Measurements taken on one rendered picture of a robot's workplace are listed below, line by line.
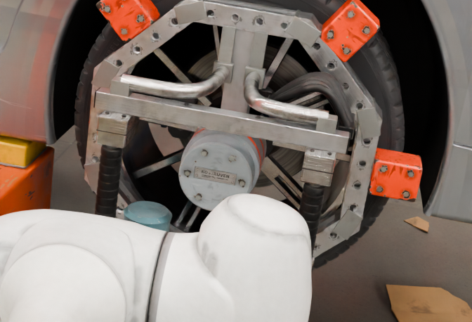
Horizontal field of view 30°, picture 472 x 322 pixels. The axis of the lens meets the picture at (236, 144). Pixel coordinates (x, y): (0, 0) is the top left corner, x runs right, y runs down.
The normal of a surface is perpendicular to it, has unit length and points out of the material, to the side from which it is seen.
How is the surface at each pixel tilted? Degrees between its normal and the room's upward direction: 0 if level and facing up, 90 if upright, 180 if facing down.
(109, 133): 90
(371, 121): 90
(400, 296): 12
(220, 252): 68
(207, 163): 90
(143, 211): 0
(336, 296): 0
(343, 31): 90
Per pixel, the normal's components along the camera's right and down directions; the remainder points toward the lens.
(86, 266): 0.28, -0.40
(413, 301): 0.20, -0.83
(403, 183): -0.15, 0.32
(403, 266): 0.14, -0.93
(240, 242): -0.25, -0.13
